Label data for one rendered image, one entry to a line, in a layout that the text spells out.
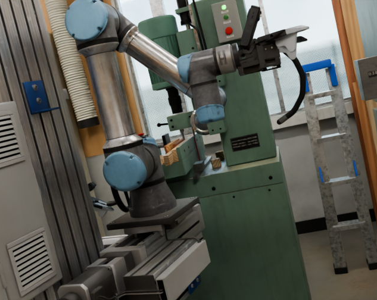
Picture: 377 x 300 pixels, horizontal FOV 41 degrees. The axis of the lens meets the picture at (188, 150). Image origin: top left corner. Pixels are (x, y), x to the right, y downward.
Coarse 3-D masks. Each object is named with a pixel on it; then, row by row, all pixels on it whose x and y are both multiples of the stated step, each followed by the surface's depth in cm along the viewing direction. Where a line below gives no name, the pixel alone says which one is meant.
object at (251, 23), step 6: (252, 6) 131; (252, 12) 131; (258, 12) 132; (252, 18) 131; (258, 18) 132; (246, 24) 131; (252, 24) 131; (246, 30) 131; (252, 30) 131; (246, 36) 131; (252, 36) 133; (240, 42) 132; (246, 42) 131; (246, 48) 133
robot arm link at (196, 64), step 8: (184, 56) 135; (192, 56) 134; (200, 56) 133; (208, 56) 132; (184, 64) 134; (192, 64) 133; (200, 64) 133; (208, 64) 132; (216, 64) 132; (184, 72) 134; (192, 72) 133; (200, 72) 133; (208, 72) 133; (216, 72) 133; (184, 80) 136; (192, 80) 134; (200, 80) 133; (208, 80) 133
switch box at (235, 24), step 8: (232, 0) 203; (216, 8) 204; (232, 8) 203; (216, 16) 205; (232, 16) 204; (216, 24) 206; (224, 24) 205; (232, 24) 204; (240, 24) 204; (224, 32) 205; (232, 32) 205; (240, 32) 204; (224, 40) 206; (232, 40) 208
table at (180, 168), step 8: (200, 144) 246; (192, 152) 222; (200, 152) 241; (184, 160) 201; (192, 160) 218; (168, 168) 200; (176, 168) 199; (184, 168) 199; (168, 176) 200; (176, 176) 199
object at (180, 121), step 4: (184, 112) 228; (188, 112) 227; (168, 116) 230; (172, 116) 228; (176, 116) 228; (180, 116) 227; (184, 116) 227; (188, 116) 227; (168, 120) 229; (172, 120) 228; (176, 120) 228; (180, 120) 228; (184, 120) 227; (168, 124) 229; (172, 124) 229; (176, 124) 228; (180, 124) 228; (184, 124) 228; (188, 124) 227; (172, 128) 229; (176, 128) 229; (180, 128) 228; (184, 128) 228
